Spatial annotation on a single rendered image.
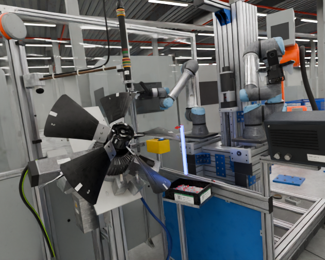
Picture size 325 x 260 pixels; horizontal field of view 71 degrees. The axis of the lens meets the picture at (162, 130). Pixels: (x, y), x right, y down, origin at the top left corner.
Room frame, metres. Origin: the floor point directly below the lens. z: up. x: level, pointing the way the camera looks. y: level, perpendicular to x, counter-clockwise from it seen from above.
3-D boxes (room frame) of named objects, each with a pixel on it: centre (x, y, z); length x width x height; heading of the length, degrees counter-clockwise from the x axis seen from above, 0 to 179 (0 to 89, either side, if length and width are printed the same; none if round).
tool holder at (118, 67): (1.23, 0.16, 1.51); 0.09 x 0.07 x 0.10; 72
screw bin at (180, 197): (1.21, -0.11, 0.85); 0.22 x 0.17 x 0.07; 52
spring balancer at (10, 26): (1.44, 0.84, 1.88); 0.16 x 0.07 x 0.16; 162
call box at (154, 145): (1.68, 0.05, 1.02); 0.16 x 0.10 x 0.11; 37
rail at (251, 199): (1.36, -0.19, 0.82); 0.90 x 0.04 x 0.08; 37
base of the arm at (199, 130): (1.96, -0.32, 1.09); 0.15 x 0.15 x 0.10
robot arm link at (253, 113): (1.57, -0.64, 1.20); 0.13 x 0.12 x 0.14; 65
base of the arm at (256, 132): (1.57, -0.64, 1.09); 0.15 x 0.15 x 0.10
